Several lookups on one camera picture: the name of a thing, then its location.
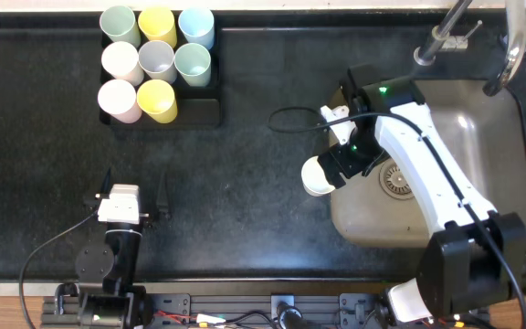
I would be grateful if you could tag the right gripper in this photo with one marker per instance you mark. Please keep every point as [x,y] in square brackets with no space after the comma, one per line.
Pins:
[336,166]

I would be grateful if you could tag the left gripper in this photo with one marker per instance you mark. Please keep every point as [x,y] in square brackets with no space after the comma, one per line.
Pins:
[150,217]

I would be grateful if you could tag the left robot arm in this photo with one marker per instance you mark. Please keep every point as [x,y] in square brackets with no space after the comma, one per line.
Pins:
[108,265]

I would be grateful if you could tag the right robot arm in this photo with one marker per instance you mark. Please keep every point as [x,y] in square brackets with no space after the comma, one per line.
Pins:
[427,164]

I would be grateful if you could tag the steel sink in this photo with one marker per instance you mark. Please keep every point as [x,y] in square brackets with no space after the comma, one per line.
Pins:
[372,219]

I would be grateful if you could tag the pink cup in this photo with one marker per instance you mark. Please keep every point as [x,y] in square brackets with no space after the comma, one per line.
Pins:
[117,97]

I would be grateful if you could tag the yellow cup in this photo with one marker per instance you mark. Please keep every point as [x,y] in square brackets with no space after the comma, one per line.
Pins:
[155,23]
[154,97]

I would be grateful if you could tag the black tray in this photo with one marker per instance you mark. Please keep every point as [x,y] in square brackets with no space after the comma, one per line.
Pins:
[199,112]

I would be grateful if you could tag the grey cup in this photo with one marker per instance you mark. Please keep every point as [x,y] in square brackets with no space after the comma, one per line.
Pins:
[155,58]

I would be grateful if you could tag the pale green cup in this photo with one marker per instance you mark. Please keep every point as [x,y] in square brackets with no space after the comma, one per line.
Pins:
[118,23]

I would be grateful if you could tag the light blue cup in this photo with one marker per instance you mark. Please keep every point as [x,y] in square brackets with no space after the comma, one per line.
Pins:
[196,25]

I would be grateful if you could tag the steel tap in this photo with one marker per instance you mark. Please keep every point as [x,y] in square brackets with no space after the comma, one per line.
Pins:
[516,50]

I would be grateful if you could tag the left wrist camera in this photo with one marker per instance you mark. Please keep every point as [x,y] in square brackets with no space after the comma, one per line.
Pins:
[119,205]

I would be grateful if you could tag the mounting rail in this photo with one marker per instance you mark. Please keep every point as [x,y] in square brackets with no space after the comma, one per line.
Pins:
[235,306]

